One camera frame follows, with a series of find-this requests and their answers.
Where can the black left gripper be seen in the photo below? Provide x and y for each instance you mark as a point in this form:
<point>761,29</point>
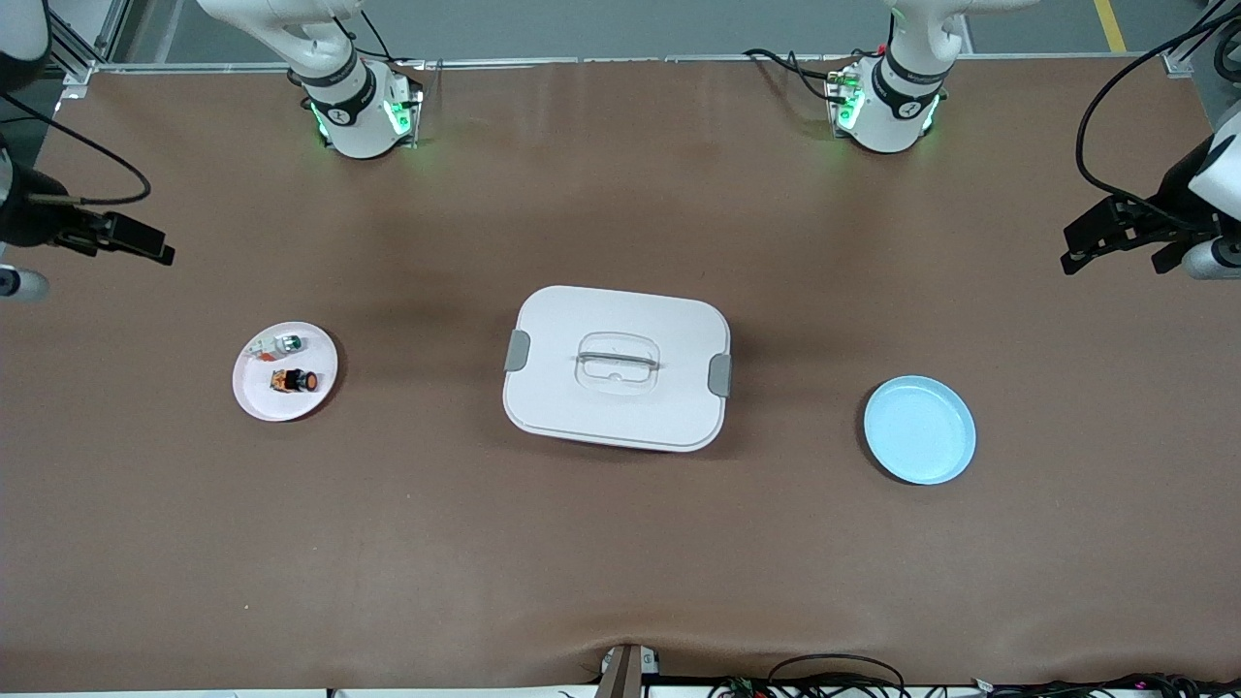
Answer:
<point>1166,207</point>

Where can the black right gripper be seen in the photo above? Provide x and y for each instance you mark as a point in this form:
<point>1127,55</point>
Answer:
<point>29,221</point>

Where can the orange black push-button switch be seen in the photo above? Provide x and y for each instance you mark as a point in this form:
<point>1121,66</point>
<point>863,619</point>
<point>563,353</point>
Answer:
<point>294,381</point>

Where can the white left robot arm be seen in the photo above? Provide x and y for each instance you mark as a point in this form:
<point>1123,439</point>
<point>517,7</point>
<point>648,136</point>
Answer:
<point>892,107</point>

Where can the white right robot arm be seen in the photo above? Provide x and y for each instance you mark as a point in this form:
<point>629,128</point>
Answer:
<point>339,97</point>

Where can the white lidded box grey latches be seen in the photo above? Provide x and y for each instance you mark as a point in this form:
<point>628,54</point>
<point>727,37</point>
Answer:
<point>620,407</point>

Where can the pink round plate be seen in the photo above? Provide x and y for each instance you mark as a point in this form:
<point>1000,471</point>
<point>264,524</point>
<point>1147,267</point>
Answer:
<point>281,402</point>

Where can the light blue round plate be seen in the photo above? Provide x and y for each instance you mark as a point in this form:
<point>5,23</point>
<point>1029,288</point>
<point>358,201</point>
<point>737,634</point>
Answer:
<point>919,431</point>

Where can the silver table edge strip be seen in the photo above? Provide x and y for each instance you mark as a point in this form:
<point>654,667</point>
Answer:
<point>630,60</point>

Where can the brown table mat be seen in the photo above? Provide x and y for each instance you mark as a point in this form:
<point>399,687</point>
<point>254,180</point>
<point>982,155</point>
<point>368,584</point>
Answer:
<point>620,543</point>

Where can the green white push-button switch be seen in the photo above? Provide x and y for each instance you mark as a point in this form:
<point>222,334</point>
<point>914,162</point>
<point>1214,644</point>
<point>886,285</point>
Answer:
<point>283,343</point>

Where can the aluminium frame profile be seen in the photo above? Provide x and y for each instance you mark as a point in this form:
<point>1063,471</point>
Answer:
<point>1188,53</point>
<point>82,39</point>

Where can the grey front camera mount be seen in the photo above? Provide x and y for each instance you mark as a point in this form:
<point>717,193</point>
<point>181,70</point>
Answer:
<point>625,674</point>

